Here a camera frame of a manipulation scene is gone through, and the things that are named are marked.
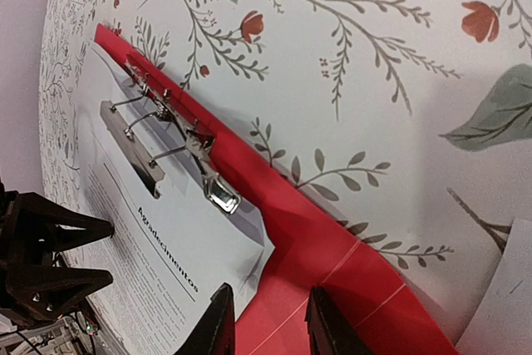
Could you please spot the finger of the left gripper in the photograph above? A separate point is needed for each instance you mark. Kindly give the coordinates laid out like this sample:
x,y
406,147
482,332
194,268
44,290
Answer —
x,y
36,293
31,216

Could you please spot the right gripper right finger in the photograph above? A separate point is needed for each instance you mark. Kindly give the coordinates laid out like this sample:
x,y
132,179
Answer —
x,y
328,329

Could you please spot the printed white paper sheets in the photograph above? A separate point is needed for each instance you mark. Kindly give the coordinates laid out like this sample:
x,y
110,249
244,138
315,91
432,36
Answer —
x,y
165,266

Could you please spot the red file folder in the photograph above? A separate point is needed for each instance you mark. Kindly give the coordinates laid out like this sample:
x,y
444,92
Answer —
x,y
311,248

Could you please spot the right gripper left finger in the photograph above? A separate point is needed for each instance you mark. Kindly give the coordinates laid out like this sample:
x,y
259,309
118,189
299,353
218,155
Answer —
x,y
214,333

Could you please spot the metal folder clip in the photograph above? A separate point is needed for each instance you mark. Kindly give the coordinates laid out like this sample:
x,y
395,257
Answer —
x,y
167,158

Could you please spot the separate printed paper sheet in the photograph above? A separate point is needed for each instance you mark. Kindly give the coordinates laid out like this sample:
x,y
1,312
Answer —
x,y
502,322

